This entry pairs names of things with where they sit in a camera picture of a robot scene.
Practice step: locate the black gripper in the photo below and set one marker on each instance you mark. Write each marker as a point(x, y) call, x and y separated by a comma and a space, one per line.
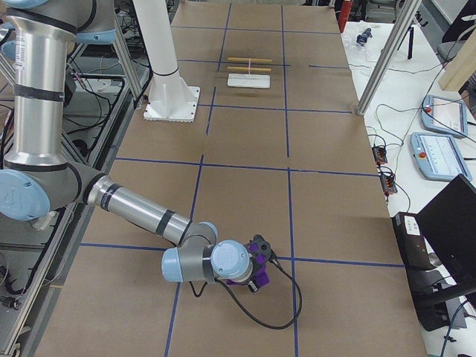
point(255, 268)

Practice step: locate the purple towel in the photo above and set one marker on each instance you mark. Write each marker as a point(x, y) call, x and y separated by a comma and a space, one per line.
point(258, 278)

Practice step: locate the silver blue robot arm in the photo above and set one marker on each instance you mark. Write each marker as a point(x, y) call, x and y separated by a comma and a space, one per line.
point(37, 179)

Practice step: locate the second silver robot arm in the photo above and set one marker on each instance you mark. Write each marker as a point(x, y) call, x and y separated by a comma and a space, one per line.
point(8, 41)

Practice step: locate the lower orange connector box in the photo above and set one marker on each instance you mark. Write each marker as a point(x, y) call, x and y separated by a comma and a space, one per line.
point(388, 183)

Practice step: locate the orange connector box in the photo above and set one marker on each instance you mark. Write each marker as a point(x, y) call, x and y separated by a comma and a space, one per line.
point(388, 183)
point(380, 155)

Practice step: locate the upper orange connector box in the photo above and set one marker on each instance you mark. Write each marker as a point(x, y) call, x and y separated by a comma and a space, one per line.
point(380, 155)

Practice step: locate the black computer box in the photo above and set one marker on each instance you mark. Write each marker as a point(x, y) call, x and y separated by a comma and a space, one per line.
point(411, 242)

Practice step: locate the black monitor on stand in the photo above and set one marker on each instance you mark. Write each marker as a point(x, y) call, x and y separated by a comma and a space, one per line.
point(447, 223)

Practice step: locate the lower blue teach pendant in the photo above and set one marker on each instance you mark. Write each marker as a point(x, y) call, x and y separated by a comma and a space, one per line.
point(438, 157)

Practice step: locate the blue teach pendant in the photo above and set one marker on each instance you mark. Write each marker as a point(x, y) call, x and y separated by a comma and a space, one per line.
point(444, 115)
point(438, 157)

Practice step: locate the upper blue teach pendant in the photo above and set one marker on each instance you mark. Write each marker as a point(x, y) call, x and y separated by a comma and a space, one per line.
point(444, 115)

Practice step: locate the folded blue umbrella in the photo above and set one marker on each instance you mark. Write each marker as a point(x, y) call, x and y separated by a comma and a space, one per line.
point(363, 38)

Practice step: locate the red cylinder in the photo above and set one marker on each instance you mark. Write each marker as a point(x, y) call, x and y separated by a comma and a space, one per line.
point(344, 14)

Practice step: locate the wooden plank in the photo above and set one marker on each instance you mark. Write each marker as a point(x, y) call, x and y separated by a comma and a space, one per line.
point(461, 68)

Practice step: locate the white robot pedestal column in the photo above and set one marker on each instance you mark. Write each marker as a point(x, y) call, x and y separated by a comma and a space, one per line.
point(170, 98)

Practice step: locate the aluminium frame post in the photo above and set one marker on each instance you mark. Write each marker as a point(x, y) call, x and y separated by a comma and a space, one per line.
point(397, 34)

